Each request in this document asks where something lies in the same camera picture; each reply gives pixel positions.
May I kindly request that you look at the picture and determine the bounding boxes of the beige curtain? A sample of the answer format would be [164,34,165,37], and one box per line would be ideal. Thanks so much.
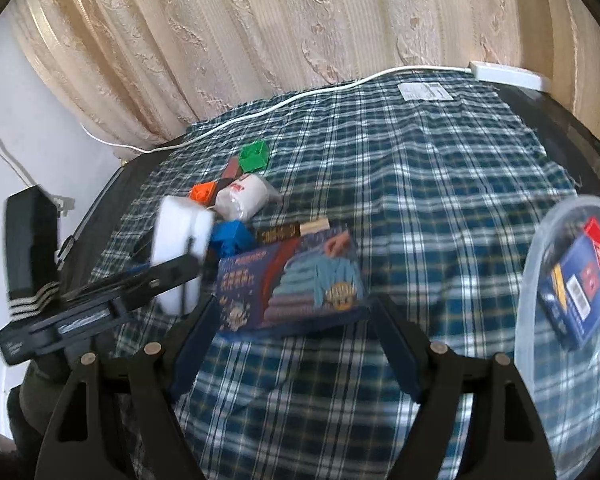
[5,0,600,161]

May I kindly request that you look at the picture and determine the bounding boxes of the maroon and black stick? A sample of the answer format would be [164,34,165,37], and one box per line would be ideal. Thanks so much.
[214,156,246,196]

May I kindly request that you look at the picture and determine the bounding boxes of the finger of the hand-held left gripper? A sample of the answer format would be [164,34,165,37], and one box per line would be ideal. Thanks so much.
[125,259,156,281]
[60,254,204,317]

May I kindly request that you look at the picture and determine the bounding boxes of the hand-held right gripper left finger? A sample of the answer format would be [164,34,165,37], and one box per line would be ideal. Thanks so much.
[32,292,221,480]

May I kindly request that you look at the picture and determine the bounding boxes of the white sponge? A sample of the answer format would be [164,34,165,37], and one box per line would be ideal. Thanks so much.
[150,195,216,318]

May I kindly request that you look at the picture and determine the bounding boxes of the blue building block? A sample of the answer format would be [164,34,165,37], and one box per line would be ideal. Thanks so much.
[210,220,256,266]

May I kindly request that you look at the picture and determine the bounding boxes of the blue card box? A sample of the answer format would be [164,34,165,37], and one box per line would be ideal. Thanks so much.
[537,232,600,351]

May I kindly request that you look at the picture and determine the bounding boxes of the orange building block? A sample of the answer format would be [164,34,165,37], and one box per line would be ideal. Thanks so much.
[189,182,218,207]

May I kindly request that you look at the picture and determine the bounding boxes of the white power cable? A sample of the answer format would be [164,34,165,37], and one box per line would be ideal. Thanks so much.
[80,65,473,155]

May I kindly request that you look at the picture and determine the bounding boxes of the white tissue packet red print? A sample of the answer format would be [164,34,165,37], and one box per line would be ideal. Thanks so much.
[214,172,281,222]

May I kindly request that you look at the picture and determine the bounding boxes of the white paper label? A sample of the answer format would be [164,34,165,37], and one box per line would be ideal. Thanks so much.
[397,82,453,102]

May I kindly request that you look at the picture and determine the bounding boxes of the white power strip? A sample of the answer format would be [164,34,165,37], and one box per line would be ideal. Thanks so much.
[467,60,552,92]

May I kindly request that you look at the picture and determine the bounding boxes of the dark brown gold-print bar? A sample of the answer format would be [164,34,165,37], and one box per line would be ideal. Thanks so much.
[257,219,331,246]

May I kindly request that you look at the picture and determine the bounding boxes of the blue glove box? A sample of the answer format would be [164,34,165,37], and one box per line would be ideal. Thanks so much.
[215,225,371,336]

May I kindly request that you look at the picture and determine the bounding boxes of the clear plastic bowl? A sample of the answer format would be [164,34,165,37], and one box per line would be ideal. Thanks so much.
[514,194,600,480]

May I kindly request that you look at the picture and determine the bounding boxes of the blue plaid cloth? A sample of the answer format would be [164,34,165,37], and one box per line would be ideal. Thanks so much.
[62,67,581,480]

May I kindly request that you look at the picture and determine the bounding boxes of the green building block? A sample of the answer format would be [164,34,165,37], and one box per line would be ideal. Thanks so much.
[239,140,272,173]

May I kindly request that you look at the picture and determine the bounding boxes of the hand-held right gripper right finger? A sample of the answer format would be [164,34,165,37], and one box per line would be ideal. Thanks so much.
[372,292,571,480]

